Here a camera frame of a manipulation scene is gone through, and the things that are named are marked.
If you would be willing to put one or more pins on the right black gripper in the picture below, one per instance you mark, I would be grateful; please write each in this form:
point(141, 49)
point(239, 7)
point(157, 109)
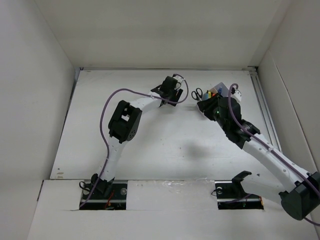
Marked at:
point(207, 106)

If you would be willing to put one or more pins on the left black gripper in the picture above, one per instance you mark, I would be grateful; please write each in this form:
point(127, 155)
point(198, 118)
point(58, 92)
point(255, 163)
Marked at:
point(176, 93)

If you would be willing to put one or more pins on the black handled scissors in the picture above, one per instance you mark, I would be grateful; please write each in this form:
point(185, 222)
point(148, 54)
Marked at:
point(197, 94)

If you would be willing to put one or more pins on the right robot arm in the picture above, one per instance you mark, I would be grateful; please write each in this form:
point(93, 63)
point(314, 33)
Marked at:
point(298, 191)

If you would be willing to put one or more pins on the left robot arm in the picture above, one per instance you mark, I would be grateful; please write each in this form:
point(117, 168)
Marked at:
point(123, 127)

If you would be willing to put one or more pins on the white three-compartment container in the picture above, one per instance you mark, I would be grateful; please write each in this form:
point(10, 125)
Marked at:
point(207, 100)

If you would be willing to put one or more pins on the blue cap pen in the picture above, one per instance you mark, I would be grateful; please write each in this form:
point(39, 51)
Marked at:
point(220, 90)

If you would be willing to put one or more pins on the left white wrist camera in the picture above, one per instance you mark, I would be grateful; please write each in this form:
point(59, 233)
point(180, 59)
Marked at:
point(180, 79)

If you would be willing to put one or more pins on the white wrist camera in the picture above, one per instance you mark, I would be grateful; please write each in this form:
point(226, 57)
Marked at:
point(237, 95)
point(180, 79)

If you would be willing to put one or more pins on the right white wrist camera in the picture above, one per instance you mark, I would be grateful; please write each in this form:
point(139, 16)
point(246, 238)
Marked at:
point(237, 95)

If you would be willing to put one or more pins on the aluminium side rail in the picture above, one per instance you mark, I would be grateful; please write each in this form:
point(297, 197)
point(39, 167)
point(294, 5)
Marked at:
point(271, 133)

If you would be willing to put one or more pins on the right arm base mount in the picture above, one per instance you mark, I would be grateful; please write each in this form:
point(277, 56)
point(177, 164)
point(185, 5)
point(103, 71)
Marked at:
point(230, 194)

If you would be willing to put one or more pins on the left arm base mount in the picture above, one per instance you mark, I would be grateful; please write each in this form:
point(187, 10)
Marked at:
point(107, 195)

